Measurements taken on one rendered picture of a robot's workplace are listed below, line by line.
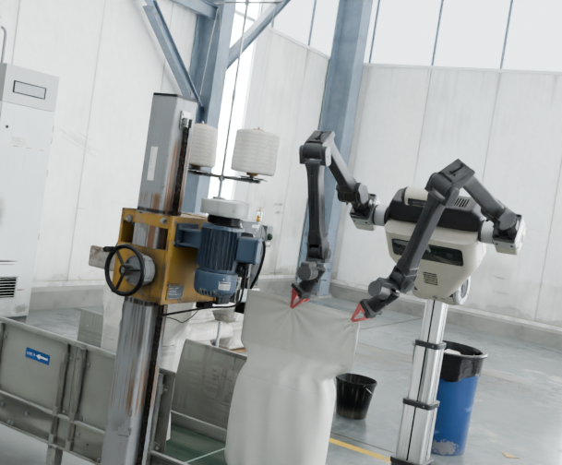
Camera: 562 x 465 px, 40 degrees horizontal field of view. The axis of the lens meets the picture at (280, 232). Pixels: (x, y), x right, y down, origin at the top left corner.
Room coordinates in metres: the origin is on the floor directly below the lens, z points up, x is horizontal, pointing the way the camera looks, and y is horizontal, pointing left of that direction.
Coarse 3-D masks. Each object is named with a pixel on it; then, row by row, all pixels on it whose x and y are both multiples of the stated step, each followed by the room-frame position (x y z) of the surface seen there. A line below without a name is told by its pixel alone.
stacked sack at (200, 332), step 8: (216, 320) 6.12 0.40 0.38; (192, 328) 5.67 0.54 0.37; (200, 328) 5.73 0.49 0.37; (208, 328) 5.79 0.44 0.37; (216, 328) 5.88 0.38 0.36; (224, 328) 5.97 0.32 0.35; (232, 328) 6.05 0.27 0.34; (192, 336) 5.59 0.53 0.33; (200, 336) 5.69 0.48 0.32; (208, 336) 5.78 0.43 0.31; (216, 336) 5.87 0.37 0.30; (224, 336) 5.98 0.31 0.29
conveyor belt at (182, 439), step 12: (180, 432) 3.29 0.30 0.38; (192, 432) 3.31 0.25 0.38; (168, 444) 3.11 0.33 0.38; (180, 444) 3.14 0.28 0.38; (192, 444) 3.16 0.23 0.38; (204, 444) 3.18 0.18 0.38; (216, 444) 3.20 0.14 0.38; (168, 456) 2.98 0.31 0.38; (180, 456) 3.00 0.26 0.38; (192, 456) 3.02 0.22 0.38; (204, 456) 3.04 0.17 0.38; (216, 456) 3.06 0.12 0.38
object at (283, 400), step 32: (256, 320) 2.99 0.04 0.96; (288, 320) 2.92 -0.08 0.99; (320, 320) 2.83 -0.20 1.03; (256, 352) 2.95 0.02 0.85; (288, 352) 2.90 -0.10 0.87; (320, 352) 2.82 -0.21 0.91; (352, 352) 2.76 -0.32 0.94; (256, 384) 2.87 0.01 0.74; (288, 384) 2.81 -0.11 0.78; (320, 384) 2.77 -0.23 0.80; (256, 416) 2.86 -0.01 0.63; (288, 416) 2.79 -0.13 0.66; (320, 416) 2.76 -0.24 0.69; (256, 448) 2.84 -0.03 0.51; (288, 448) 2.78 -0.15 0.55; (320, 448) 2.78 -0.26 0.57
